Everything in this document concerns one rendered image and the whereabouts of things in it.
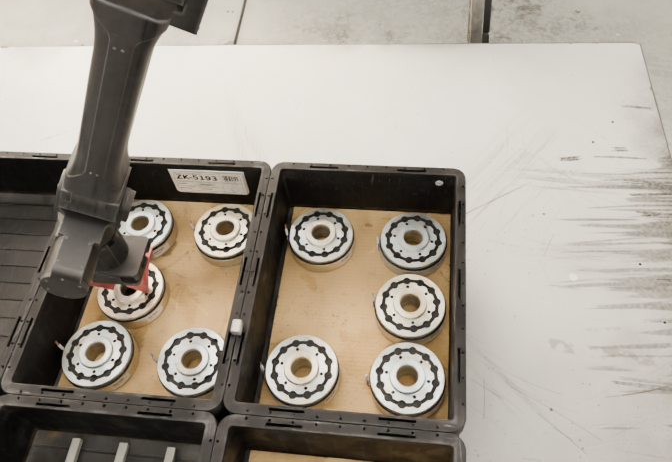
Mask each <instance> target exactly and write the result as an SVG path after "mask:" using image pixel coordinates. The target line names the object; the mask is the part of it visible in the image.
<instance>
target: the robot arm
mask: <svg viewBox="0 0 672 462"><path fill-rule="evenodd" d="M207 3H208V0H89V4H90V7H91V9H92V13H93V20H94V44H93V50H92V57H91V63H90V69H89V75H88V82H87V88H86V94H85V100H84V107H83V113H82V119H81V126H80V132H79V138H78V143H77V144H76V145H75V147H74V150H73V152H72V154H71V156H70V158H69V161H68V164H67V168H66V169H64V170H63V173H62V175H61V178H60V181H59V184H58V185H57V186H58V187H57V191H56V197H55V203H54V211H57V212H58V221H59V223H60V224H59V227H58V229H57V232H56V234H55V237H56V240H55V242H54V244H53V247H52V250H51V252H50V255H49V258H48V260H47V263H46V265H45V268H44V271H43V273H42V276H41V279H40V281H39V284H40V286H41V287H42V288H43V289H44V290H46V291H47V292H49V293H51V294H54V295H56V296H60V297H64V298H70V299H78V298H83V297H85V296H86V295H87V293H88V290H89V287H90V286H95V287H101V288H105V289H110V290H114V286H115V284H119V285H126V286H127V287H129V288H132V289H135V290H138V291H141V292H144V293H145V292H147V289H148V285H149V277H148V268H149V264H150V259H151V255H152V250H153V248H152V247H151V242H150V240H149V239H148V237H146V236H133V235H121V233H120V231H119V230H118V228H119V226H120V223H121V221H123V222H127V219H128V216H129V213H130V210H131V207H132V204H133V200H134V197H135V194H136V191H134V190H131V188H128V187H126V185H127V182H128V178H129V175H130V171H131V168H132V167H129V166H130V157H129V153H128V144H129V138H130V134H131V131H132V127H133V123H134V120H135V116H136V112H137V109H138V105H139V101H140V98H141V94H142V90H143V87H144V83H145V79H146V76H147V72H148V68H149V65H150V61H151V57H152V54H153V50H154V47H155V45H156V43H157V41H158V40H159V38H160V37H161V35H162V34H163V33H164V32H166V31H167V29H168V27H169V25H170V26H173V27H175V28H178V29H181V30H183V31H186V32H189V33H191V34H194V35H197V32H198V30H199V29H200V24H201V21H202V18H203V15H204V12H205V9H206V6H207ZM125 188H126V189H125ZM124 191H125V192H124Z"/></svg>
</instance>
